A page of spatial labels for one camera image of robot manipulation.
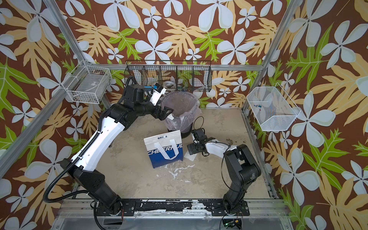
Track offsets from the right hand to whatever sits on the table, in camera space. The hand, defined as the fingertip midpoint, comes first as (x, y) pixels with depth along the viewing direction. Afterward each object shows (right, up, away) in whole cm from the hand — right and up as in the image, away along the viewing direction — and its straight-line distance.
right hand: (195, 146), depth 97 cm
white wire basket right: (+45, +24, -13) cm, 53 cm away
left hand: (-16, +26, -26) cm, 40 cm away
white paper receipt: (-14, +19, -25) cm, 35 cm away
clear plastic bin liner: (-6, +25, -1) cm, 25 cm away
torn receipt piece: (-3, -6, -6) cm, 9 cm away
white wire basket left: (-66, +40, -11) cm, 78 cm away
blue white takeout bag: (-18, +2, -20) cm, 27 cm away
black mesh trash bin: (-7, +28, 0) cm, 29 cm away
